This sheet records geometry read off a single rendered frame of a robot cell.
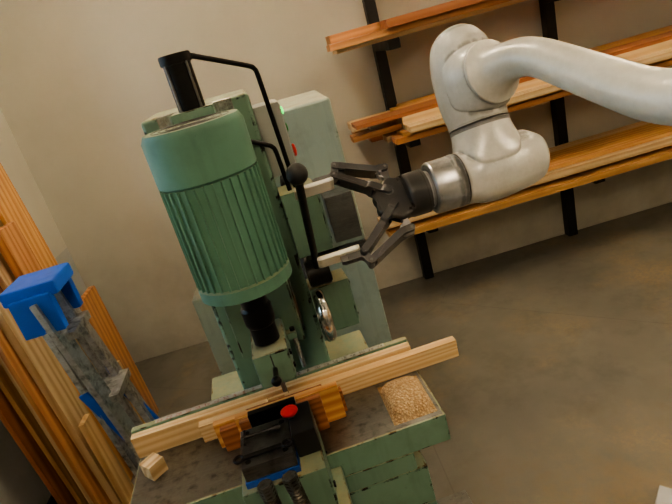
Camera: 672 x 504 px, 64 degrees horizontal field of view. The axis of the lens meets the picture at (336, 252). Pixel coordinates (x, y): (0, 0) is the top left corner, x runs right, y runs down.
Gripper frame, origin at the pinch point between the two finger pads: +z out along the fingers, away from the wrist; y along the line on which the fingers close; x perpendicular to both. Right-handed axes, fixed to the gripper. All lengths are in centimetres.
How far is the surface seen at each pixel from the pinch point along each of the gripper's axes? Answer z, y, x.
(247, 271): 12.7, -1.9, -5.1
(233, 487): 27.0, -31.9, -25.0
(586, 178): -163, 75, -178
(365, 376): -2.2, -19.1, -33.6
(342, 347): -1, -2, -67
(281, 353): 12.1, -12.6, -21.0
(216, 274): 17.8, -0.8, -4.7
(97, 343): 73, 31, -88
